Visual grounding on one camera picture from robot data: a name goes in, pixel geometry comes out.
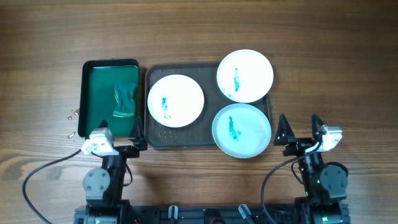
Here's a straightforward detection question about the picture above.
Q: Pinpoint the green yellow sponge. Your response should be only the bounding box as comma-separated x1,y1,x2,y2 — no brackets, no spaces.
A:
113,82,137,118

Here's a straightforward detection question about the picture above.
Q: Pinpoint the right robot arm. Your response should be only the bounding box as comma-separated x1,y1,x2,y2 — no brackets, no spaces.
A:
274,114,351,224

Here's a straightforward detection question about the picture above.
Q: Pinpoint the white plate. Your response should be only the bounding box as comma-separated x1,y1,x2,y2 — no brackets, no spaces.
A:
216,49,274,103
147,75,205,128

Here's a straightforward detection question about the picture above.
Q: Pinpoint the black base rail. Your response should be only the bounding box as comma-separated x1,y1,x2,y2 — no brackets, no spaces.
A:
73,204,351,224

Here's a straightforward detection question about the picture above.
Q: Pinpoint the black tray with green water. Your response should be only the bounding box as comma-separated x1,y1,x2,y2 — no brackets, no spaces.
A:
78,58,140,138

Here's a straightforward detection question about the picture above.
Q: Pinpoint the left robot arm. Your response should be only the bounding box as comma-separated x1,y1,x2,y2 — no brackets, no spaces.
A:
74,118,147,224

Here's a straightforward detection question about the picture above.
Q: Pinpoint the pale blue plate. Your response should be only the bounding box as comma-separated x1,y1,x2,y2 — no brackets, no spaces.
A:
211,103,272,159

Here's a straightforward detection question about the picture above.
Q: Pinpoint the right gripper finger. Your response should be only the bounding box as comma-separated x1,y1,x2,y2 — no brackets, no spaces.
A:
274,114,295,146
312,114,324,141

